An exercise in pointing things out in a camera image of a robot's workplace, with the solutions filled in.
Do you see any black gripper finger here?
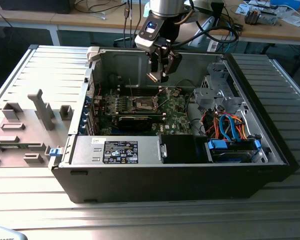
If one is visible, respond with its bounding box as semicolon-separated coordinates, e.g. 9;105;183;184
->
149;47;165;73
159;48;183;83

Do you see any silver topped CPU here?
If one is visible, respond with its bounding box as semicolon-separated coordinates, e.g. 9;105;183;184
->
145;71;163;82

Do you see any metal socket cover frame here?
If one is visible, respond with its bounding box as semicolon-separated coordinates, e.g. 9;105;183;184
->
153;87;171;112

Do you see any CPU socket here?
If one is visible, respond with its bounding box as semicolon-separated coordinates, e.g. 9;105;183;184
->
131;94;162;113

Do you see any finned CPU cooler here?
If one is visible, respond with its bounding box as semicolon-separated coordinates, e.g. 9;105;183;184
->
244;7;261;26

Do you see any small black box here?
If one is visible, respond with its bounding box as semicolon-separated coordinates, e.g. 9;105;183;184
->
211;1;225;20

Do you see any green motherboard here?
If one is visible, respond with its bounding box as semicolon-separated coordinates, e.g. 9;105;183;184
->
92;86;198;137

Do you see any silver metal drive cage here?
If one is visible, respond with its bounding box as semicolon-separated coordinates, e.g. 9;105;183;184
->
192;62;246;116

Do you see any pale grey case latch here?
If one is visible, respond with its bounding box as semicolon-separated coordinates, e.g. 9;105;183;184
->
86;46;107;62

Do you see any black graphics card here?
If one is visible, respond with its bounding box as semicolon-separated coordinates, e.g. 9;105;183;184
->
117;115;153;133

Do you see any black plastic shroud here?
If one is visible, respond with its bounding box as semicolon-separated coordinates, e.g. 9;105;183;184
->
162;134;208;165

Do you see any wooden desk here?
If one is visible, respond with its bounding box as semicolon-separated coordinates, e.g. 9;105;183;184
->
204;0;300;76
0;0;151;47

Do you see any hard disk in blue carrier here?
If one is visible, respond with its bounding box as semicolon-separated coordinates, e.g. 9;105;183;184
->
204;138;262;164

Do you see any silver power supply unit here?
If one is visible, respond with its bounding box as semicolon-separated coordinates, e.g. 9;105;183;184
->
69;135;166;166

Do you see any blue box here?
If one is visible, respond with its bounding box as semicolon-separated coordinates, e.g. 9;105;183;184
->
269;0;300;11

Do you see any black open PC case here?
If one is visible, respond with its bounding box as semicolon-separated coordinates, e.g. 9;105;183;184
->
47;45;300;205

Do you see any large black box device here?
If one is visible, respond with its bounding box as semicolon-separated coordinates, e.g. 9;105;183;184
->
0;0;73;15

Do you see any grey parts rack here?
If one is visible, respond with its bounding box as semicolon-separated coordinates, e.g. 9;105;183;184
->
0;88;73;168

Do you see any green RAM stick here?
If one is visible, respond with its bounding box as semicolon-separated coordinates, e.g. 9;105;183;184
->
0;144;22;151

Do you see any pale teach pendant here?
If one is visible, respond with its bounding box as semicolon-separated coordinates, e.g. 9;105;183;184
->
0;224;28;240

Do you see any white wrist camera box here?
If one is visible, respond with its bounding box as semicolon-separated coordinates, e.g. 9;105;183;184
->
134;20;166;53

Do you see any blue data wire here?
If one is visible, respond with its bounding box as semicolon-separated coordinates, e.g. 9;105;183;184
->
218;113;238;143

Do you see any silver metal bracket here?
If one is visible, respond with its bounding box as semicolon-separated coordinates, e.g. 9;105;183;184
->
259;9;278;26

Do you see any orange power wire bundle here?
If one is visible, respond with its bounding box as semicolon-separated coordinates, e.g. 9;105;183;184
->
203;113;250;141

